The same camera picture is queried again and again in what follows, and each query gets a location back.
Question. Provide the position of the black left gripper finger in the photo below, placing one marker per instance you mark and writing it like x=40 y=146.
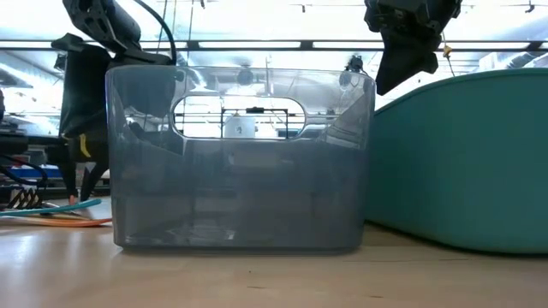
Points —
x=92 y=175
x=72 y=175

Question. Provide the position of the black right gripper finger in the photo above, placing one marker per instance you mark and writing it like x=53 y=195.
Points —
x=406 y=55

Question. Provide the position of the teal plastic bin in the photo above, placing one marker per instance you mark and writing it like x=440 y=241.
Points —
x=462 y=171

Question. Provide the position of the yellow tag on gripper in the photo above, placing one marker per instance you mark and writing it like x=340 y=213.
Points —
x=84 y=146

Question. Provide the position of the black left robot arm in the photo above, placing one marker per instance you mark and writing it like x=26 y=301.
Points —
x=107 y=21

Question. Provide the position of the grey translucent plastic bin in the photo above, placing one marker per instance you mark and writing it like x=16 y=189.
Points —
x=240 y=192

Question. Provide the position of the blue box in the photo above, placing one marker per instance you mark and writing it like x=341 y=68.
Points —
x=30 y=173

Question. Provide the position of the thin black metal frame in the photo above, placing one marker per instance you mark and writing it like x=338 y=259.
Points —
x=254 y=110

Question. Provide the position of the small black ceiling lamp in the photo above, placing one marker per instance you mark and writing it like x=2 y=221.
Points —
x=354 y=64

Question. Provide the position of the dark round ceiling fixture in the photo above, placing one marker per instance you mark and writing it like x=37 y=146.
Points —
x=245 y=77

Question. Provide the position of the white cylindrical container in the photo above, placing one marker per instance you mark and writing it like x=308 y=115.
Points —
x=240 y=127

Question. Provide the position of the black overhead frame rail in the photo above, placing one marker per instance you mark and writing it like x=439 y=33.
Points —
x=257 y=49

